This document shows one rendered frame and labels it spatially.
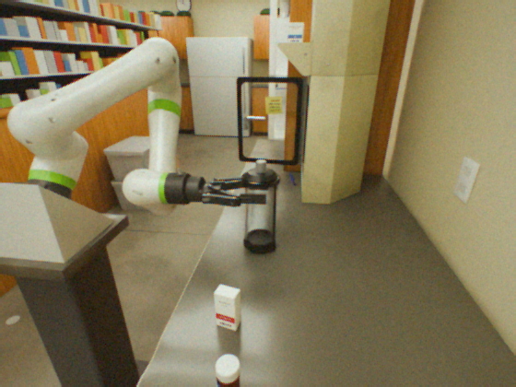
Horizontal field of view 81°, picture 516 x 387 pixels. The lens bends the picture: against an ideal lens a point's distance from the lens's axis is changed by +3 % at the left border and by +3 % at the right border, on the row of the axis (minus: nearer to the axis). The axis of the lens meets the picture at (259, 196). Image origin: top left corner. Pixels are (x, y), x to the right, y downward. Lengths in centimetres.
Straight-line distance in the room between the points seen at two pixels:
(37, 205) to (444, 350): 99
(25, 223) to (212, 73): 542
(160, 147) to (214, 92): 516
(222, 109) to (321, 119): 516
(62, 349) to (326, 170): 116
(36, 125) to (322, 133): 86
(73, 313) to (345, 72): 119
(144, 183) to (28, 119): 33
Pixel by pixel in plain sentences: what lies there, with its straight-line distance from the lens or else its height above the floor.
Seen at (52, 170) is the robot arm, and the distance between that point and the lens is 111.
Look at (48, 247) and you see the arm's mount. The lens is 102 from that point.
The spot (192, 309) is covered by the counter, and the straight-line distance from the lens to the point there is 75.
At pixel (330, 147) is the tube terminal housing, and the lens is 113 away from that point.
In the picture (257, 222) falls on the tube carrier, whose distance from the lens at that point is 84.
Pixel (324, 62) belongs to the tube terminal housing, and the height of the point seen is 145.
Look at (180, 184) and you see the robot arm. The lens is 85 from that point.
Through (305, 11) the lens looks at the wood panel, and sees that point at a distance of 147.
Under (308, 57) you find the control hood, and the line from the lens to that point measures 109.
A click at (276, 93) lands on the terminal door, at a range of 142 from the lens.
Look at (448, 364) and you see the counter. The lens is 74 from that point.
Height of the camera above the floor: 147
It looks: 25 degrees down
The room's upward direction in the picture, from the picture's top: straight up
